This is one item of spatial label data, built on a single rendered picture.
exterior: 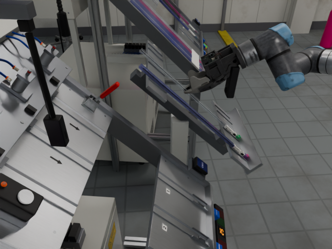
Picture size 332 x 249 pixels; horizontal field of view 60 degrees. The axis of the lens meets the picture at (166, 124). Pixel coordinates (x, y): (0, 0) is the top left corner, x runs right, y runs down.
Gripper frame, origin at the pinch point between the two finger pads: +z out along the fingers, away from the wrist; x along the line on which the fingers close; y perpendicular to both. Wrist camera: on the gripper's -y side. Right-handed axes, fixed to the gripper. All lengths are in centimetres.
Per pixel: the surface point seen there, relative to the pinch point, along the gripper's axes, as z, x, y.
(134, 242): 49, 17, -42
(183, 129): 8.4, 3.0, -11.3
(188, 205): 11.0, 34.0, -12.8
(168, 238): 14.4, 46.5, -5.8
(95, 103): 17.7, 22.7, 22.0
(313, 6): -157, -319, -155
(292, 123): -44, -103, -133
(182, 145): 12.1, 3.0, -17.5
